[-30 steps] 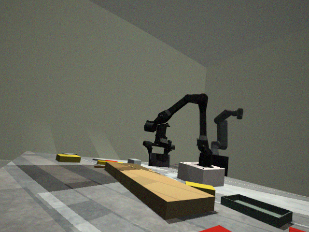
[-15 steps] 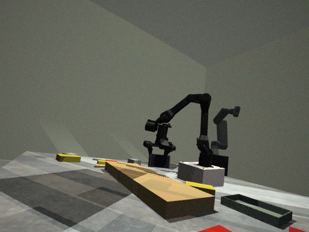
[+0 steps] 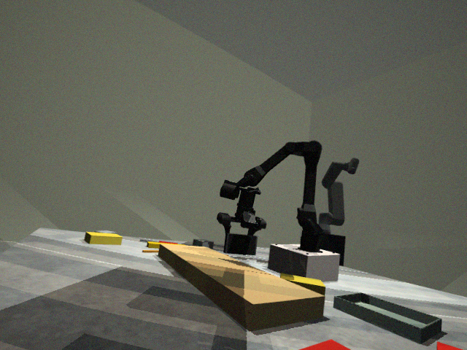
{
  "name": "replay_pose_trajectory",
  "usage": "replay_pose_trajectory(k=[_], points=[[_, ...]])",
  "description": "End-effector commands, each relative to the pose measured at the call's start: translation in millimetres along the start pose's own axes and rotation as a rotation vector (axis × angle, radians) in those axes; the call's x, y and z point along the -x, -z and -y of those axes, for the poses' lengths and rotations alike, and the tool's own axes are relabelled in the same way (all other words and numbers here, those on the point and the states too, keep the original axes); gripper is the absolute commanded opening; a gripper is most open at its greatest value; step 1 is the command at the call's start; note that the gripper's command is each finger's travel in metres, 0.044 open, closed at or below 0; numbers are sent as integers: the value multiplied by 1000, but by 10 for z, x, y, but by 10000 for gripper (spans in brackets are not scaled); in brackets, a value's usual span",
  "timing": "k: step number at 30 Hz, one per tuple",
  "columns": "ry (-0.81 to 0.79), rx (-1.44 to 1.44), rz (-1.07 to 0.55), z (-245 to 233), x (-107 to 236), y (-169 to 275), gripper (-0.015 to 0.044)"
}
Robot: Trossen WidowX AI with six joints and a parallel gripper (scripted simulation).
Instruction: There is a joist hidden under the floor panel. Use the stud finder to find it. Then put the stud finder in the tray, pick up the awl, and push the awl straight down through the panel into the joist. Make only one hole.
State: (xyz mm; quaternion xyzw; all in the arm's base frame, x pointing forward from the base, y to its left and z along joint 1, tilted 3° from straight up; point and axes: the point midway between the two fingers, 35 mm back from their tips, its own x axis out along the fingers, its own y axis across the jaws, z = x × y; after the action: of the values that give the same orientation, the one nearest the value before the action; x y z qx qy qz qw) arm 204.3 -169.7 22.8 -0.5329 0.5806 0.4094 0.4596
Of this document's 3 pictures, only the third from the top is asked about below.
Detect tan wooden floor panel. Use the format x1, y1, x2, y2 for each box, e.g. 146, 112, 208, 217
158, 244, 325, 332

